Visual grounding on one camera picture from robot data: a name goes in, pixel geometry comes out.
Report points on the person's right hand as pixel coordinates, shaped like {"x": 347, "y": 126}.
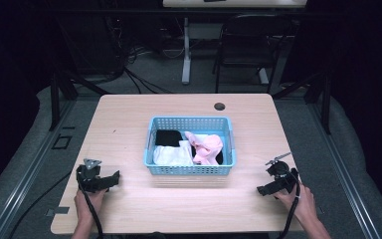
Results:
{"x": 300, "y": 205}

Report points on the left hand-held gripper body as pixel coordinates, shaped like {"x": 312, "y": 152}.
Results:
{"x": 89, "y": 176}

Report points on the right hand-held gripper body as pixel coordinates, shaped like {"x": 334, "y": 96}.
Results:
{"x": 283, "y": 176}

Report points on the light blue plastic basket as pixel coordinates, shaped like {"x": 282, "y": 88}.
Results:
{"x": 152, "y": 156}

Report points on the black cloth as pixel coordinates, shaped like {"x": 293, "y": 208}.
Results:
{"x": 167, "y": 137}

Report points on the dark cloth under pink cloth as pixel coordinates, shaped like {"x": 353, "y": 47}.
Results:
{"x": 219, "y": 158}

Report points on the black chair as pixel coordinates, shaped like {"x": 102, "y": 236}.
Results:
{"x": 248, "y": 49}

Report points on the white desk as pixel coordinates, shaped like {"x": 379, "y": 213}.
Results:
{"x": 235, "y": 3}

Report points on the person's left hand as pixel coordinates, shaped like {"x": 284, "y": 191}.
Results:
{"x": 89, "y": 204}

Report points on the black metal stand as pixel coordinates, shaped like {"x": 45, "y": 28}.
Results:
{"x": 321, "y": 99}
{"x": 59, "y": 99}

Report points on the white desk leg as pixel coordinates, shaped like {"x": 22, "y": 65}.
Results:
{"x": 186, "y": 53}

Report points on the white cloth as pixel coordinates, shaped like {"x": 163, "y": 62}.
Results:
{"x": 172, "y": 155}

